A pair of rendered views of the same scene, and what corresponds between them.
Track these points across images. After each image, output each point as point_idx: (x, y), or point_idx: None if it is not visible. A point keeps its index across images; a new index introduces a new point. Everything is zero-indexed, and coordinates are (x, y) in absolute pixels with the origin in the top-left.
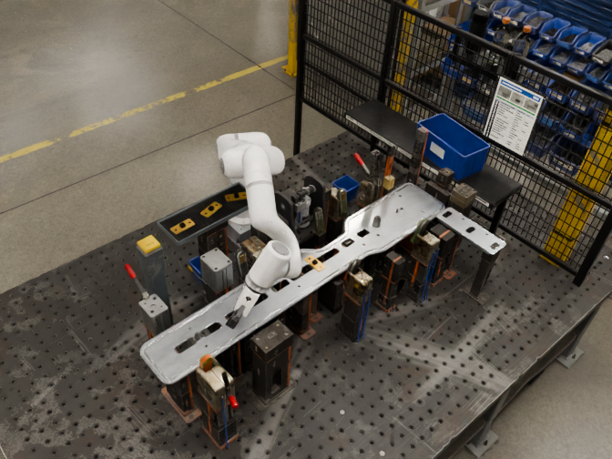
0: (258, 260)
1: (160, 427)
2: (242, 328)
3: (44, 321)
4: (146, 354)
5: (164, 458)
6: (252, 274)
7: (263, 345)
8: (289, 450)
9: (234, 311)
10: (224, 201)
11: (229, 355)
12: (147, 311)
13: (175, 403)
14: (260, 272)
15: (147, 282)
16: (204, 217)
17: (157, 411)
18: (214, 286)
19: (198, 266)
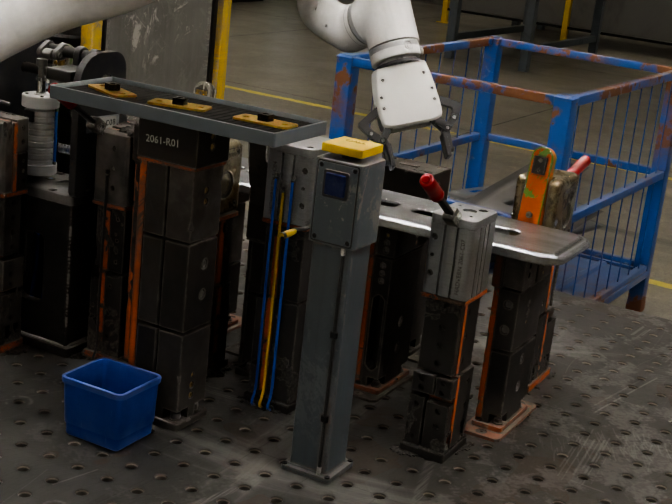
0: (396, 0)
1: (572, 430)
2: (404, 196)
3: None
4: (557, 253)
5: (622, 419)
6: (412, 28)
7: (437, 168)
8: (487, 327)
9: (441, 117)
10: (138, 98)
11: (416, 283)
12: (486, 214)
13: (513, 416)
14: (413, 14)
15: (351, 295)
16: (212, 110)
17: (544, 439)
18: None
19: (95, 423)
